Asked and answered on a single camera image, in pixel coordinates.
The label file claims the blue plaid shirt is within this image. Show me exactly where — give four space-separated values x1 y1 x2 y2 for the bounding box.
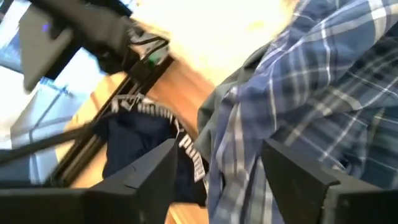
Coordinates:
206 0 398 224

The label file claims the white garment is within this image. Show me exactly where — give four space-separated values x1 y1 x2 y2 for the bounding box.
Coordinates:
130 0 299 86

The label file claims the grey-green garment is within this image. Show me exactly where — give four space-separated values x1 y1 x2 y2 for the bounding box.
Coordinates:
195 43 271 162

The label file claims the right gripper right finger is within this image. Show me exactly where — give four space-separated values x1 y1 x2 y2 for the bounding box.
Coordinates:
261 139 398 224

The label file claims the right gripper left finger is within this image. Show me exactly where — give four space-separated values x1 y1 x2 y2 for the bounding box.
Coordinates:
0 139 178 224

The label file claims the black Puma underwear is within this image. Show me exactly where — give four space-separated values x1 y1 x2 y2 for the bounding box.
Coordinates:
93 93 210 206

